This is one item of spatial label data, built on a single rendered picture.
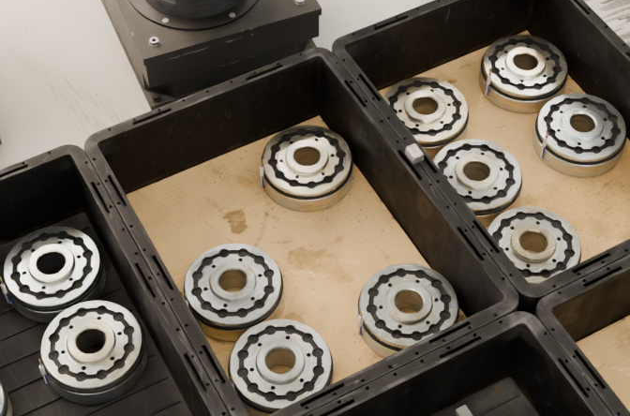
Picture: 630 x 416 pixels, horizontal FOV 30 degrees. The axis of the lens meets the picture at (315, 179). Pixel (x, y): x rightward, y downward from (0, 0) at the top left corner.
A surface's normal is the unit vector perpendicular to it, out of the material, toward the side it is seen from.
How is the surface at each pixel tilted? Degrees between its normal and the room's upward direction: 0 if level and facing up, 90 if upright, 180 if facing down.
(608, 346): 0
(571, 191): 0
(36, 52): 0
